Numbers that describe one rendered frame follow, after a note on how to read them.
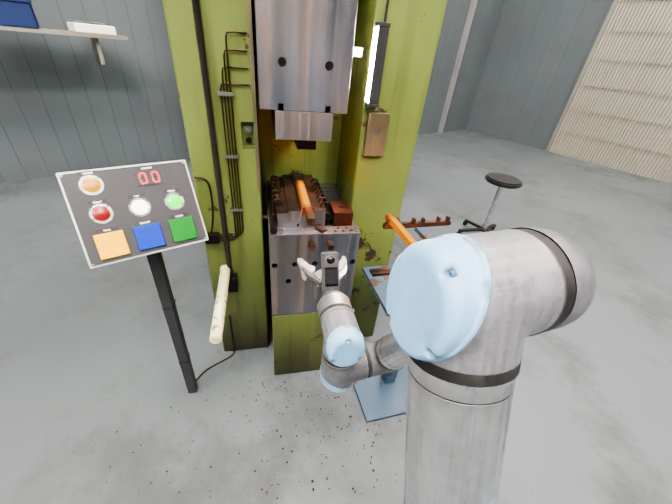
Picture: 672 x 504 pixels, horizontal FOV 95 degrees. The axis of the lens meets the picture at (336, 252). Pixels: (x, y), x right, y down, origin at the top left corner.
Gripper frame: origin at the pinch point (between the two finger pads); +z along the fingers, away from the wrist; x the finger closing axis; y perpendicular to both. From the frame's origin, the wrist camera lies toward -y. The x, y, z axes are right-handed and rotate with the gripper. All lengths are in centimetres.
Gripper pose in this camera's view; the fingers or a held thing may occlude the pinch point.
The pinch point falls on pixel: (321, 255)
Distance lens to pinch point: 98.9
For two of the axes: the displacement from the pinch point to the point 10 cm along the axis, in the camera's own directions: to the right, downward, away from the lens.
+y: -0.9, 8.3, 5.5
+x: 9.8, -0.4, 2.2
